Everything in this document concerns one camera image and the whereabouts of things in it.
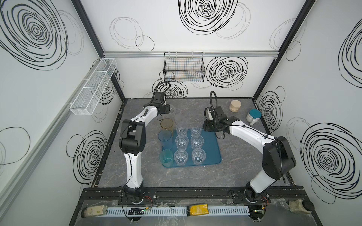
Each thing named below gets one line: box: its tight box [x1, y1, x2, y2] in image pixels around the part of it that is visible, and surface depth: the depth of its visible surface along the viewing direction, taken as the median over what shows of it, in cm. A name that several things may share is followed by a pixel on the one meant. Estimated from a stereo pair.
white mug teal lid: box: [246, 108, 262, 126], surface depth 103 cm
